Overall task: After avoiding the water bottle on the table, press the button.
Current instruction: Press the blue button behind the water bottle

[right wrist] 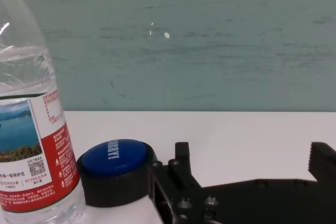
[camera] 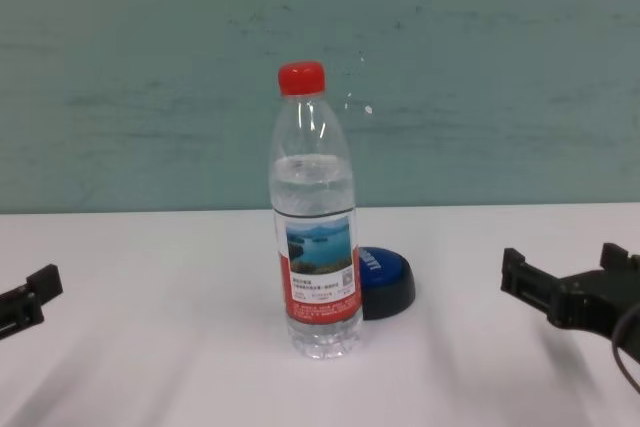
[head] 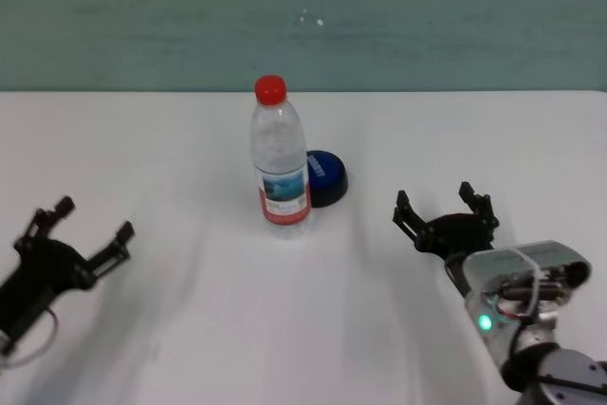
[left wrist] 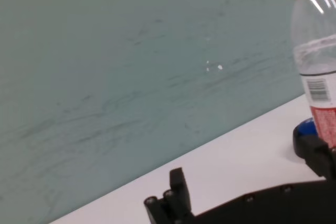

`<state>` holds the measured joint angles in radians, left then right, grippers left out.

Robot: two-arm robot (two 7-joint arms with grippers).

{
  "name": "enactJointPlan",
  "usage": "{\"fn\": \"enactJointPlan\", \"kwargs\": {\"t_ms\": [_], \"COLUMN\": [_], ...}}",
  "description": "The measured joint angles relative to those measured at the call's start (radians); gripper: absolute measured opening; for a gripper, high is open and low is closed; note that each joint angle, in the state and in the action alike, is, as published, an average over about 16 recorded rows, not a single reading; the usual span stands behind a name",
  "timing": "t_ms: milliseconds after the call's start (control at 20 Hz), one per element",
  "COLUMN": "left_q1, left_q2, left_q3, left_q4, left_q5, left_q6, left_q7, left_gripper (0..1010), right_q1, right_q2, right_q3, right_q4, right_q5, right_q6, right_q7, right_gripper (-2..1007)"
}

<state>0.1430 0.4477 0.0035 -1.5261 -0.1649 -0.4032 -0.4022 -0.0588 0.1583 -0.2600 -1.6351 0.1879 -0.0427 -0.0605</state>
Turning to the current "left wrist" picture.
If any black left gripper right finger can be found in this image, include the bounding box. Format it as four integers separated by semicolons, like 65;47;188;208
301;134;336;183

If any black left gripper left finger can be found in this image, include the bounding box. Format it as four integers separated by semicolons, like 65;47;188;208
143;167;196;224

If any blue button with black base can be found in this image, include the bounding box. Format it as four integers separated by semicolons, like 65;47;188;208
292;118;328;159

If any clear red-capped water bottle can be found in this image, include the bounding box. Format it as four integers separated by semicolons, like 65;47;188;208
287;0;336;148

